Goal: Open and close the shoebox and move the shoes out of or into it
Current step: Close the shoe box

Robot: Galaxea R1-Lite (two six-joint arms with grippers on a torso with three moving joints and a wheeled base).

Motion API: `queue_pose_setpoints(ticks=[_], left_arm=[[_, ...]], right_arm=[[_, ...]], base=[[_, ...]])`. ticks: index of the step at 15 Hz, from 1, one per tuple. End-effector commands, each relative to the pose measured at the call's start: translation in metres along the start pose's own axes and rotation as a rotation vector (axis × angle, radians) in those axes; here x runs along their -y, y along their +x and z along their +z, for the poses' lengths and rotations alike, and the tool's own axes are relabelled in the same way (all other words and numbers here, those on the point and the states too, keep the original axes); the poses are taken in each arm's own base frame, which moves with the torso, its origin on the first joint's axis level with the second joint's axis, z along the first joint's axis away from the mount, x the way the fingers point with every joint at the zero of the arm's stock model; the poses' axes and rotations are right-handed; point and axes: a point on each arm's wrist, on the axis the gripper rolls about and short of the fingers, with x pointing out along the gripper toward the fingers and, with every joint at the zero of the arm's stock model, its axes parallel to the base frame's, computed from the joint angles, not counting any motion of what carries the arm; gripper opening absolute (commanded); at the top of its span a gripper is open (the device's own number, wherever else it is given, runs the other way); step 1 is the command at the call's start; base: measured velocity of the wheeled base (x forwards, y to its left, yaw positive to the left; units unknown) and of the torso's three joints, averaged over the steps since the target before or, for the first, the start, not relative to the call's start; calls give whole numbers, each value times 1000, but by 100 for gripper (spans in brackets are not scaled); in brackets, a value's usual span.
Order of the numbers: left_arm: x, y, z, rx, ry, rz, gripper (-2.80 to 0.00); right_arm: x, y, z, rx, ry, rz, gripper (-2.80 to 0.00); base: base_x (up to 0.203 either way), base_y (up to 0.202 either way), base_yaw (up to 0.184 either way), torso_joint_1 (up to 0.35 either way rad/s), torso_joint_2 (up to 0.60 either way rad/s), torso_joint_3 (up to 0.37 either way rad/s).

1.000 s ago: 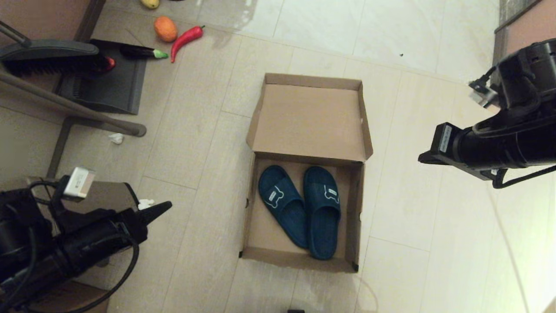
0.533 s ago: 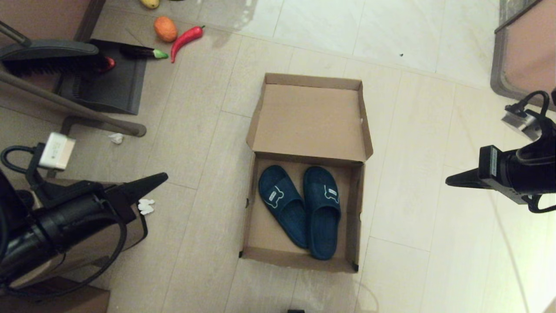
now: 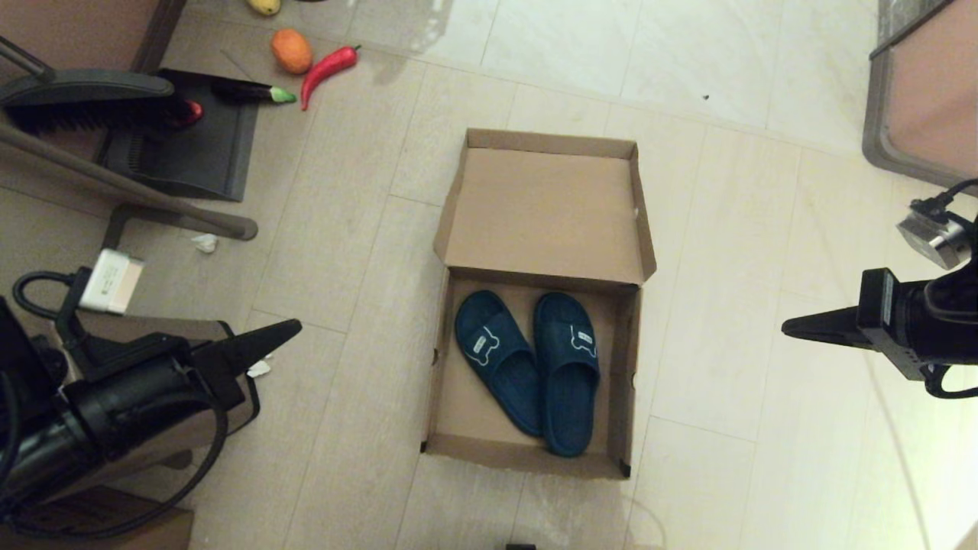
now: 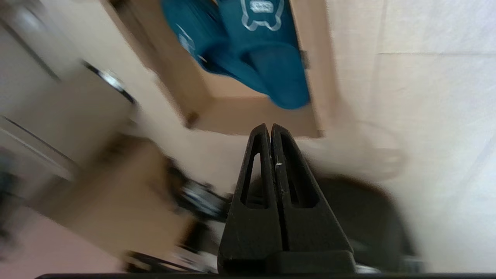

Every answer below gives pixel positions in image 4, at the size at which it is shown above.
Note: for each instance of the brown cardboard carton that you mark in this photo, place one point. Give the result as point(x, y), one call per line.
point(116, 201)

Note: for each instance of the brown cardboard shoe box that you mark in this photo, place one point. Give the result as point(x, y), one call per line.
point(232, 112)

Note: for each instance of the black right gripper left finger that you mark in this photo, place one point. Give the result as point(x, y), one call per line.
point(255, 228)

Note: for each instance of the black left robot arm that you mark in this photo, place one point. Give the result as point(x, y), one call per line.
point(201, 197)

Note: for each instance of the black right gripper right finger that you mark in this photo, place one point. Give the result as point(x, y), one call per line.
point(314, 232)

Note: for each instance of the dark blue rubber slipper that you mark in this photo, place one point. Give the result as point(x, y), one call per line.
point(279, 69)
point(201, 38)

